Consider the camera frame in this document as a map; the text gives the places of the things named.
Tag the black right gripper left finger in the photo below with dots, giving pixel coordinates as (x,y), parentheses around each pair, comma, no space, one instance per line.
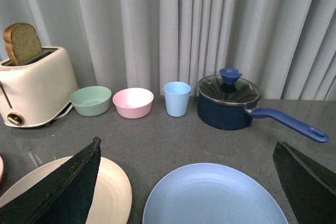
(63,196)

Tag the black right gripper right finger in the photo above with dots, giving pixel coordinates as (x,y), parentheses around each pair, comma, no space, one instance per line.
(308,186)

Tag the cream plate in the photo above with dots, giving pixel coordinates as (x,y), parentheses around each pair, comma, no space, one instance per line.
(112,198)

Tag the pink plate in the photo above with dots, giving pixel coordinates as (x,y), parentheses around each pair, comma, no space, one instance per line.
(1,168)

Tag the light blue plate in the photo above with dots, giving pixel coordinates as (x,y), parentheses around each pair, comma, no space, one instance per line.
(210,193)

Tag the green bowl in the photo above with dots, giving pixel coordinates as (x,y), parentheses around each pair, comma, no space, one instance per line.
(91,101)

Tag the cream toaster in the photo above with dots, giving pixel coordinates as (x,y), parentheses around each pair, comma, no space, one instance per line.
(34,94)

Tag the pink bowl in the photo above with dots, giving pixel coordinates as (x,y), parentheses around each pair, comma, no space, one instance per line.
(133,103)

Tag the dark blue saucepan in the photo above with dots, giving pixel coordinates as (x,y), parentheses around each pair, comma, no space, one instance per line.
(236,117)

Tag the glass pot lid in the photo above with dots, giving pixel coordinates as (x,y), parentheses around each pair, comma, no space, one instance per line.
(228,87)

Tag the light blue cup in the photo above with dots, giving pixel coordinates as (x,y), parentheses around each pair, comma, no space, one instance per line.
(176,98)

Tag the brown bread slice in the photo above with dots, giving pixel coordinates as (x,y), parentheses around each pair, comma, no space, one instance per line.
(22,43)

